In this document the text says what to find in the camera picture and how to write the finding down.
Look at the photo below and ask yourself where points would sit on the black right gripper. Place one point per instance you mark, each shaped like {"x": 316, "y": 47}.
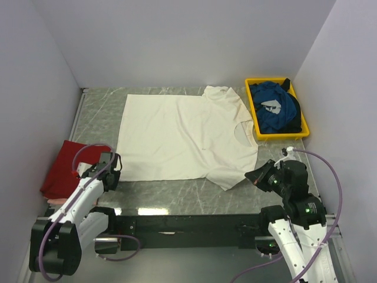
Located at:
{"x": 257, "y": 175}

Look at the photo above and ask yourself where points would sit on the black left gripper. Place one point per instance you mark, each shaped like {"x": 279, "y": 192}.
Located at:
{"x": 116, "y": 174}

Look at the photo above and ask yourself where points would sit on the white t-shirt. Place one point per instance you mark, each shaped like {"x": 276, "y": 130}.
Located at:
{"x": 177, "y": 137}

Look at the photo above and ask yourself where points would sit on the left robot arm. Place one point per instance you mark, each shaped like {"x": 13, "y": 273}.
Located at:
{"x": 57, "y": 242}

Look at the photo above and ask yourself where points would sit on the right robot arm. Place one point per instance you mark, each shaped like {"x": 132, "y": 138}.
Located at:
{"x": 299, "y": 225}

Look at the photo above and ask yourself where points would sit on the yellow plastic bin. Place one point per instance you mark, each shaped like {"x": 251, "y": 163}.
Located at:
{"x": 285, "y": 136}

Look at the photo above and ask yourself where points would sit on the red folded t-shirt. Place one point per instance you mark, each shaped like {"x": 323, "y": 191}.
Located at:
{"x": 59, "y": 182}

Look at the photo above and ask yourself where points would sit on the pink folded t-shirt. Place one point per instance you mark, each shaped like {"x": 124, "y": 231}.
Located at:
{"x": 61, "y": 201}

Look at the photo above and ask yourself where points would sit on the blue t-shirt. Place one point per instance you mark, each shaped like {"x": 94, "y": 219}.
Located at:
{"x": 273, "y": 105}

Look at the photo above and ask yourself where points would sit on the black base beam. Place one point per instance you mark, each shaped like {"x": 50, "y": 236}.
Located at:
{"x": 194, "y": 231}

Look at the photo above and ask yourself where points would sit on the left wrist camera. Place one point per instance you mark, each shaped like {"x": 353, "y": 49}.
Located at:
{"x": 80, "y": 170}

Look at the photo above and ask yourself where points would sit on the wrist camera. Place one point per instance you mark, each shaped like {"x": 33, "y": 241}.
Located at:
{"x": 80, "y": 170}
{"x": 288, "y": 153}

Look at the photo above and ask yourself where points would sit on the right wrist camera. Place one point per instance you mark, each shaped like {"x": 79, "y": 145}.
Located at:
{"x": 288, "y": 153}

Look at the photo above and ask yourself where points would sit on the aluminium frame rail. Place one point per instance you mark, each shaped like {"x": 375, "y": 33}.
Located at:
{"x": 114, "y": 240}

